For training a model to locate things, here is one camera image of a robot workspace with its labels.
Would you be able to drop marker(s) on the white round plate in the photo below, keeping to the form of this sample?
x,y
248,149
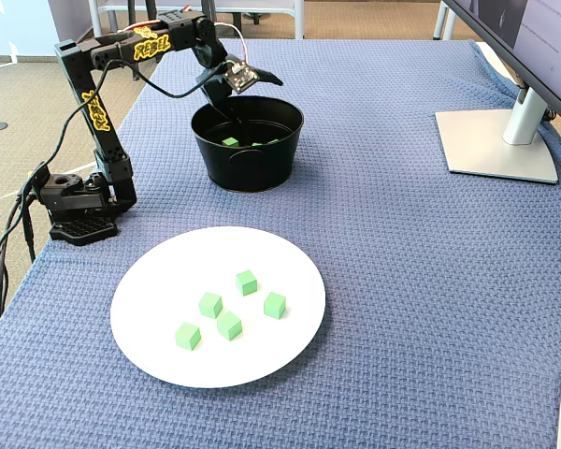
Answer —
x,y
262,355

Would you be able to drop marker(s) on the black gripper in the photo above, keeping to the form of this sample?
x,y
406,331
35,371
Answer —
x,y
213,92

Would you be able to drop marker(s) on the blue woven table cloth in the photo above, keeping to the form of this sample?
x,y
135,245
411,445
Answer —
x,y
402,280

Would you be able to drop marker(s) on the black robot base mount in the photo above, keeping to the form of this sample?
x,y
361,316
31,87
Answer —
x,y
81,231

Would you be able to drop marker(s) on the black metal bucket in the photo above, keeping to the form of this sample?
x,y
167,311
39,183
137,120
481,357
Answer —
x,y
248,168

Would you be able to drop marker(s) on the white table leg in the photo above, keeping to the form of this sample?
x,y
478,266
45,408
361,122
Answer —
x,y
441,23

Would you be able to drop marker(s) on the small camera circuit board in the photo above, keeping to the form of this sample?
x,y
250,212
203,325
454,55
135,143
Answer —
x,y
240,77

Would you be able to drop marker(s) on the silver computer monitor with stand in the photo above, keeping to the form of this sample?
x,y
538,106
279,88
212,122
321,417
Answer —
x,y
495,145

